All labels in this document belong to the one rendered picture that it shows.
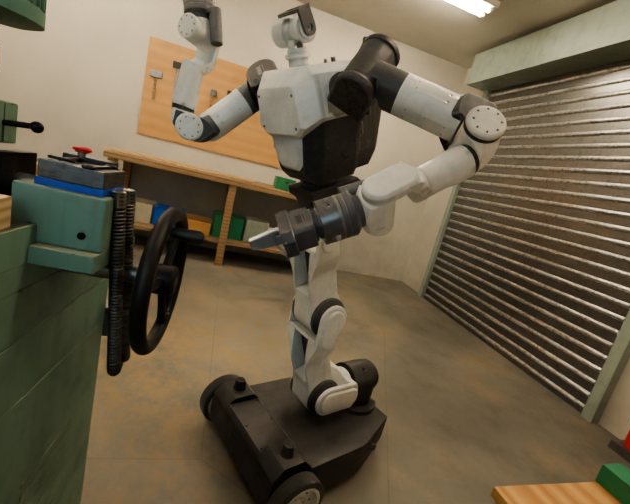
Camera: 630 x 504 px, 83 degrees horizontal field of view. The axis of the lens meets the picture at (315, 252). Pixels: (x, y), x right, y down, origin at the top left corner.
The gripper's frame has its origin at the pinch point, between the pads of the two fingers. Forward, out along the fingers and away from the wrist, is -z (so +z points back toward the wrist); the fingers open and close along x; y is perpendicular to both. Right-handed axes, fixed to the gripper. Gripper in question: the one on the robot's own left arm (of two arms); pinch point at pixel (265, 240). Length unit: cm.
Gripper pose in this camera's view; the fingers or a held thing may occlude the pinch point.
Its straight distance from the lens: 68.7
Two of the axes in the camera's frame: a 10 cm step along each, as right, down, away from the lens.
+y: -2.2, -8.0, -5.5
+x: -2.0, -5.1, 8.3
